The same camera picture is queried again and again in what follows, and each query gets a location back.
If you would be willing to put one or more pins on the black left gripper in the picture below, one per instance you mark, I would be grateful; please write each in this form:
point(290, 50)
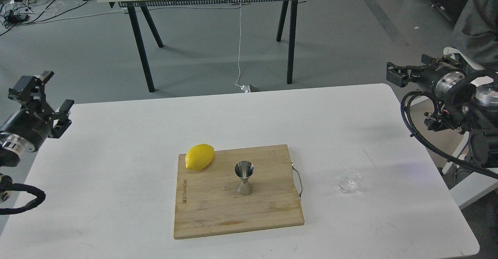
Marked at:
point(28, 128)

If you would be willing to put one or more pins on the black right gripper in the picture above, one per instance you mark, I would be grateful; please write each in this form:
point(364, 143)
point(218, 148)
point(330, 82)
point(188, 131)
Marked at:
point(437, 78)

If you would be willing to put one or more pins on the small clear glass cup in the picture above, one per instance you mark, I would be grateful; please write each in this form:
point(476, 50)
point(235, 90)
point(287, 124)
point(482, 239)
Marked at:
point(349, 181)

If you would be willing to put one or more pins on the steel double jigger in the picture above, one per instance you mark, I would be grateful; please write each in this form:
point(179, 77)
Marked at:
point(244, 170)

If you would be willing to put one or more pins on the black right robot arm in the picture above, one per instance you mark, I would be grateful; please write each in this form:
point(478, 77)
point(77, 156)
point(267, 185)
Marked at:
point(462, 101)

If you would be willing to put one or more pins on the white office chair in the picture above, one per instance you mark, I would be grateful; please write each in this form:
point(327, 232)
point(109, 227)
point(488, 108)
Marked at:
point(473, 64)

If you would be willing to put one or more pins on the person in grey hoodie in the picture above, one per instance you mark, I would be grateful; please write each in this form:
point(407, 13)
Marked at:
point(475, 32)

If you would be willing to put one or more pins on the white background table black legs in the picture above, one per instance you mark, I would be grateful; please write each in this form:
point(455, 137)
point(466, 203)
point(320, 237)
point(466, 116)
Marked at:
point(289, 10)

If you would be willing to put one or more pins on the yellow lemon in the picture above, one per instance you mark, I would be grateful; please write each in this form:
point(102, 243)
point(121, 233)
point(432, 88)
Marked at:
point(199, 157)

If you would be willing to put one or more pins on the bamboo cutting board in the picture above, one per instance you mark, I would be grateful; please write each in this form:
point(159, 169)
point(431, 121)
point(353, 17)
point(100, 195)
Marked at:
point(208, 203)

